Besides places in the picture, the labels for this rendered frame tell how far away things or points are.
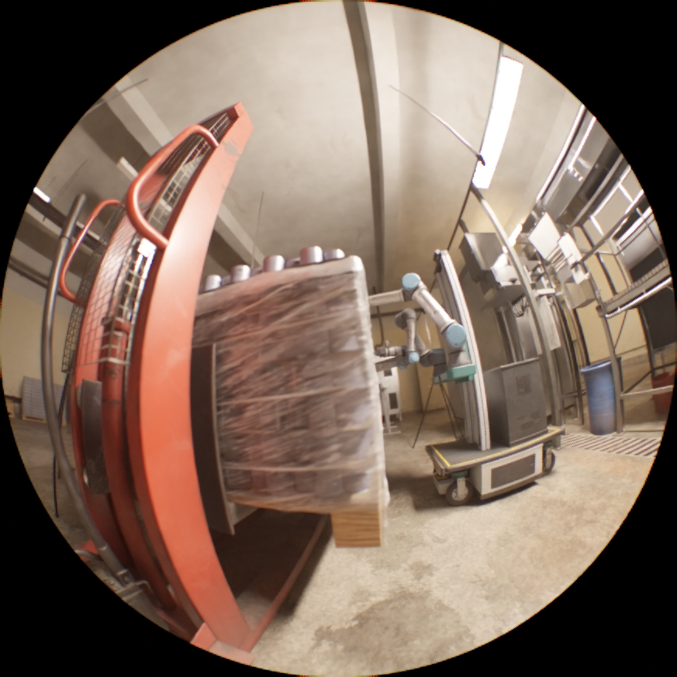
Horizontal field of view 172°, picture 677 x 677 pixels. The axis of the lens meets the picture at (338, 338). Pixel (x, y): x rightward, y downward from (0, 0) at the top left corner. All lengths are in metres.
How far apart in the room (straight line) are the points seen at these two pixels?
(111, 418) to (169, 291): 0.37
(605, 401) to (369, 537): 2.22
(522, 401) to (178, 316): 1.68
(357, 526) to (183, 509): 0.35
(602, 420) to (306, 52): 5.25
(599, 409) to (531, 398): 1.02
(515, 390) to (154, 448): 1.64
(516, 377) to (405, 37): 4.30
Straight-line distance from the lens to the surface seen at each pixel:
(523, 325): 3.09
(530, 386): 1.64
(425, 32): 4.34
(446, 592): 1.03
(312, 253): 0.64
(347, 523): 0.52
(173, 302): 0.51
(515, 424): 1.58
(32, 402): 7.48
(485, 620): 0.94
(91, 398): 0.91
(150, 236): 0.52
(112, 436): 0.69
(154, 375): 0.45
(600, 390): 2.41
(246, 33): 4.12
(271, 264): 0.67
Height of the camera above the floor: 0.79
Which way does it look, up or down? 16 degrees up
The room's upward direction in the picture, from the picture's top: 6 degrees counter-clockwise
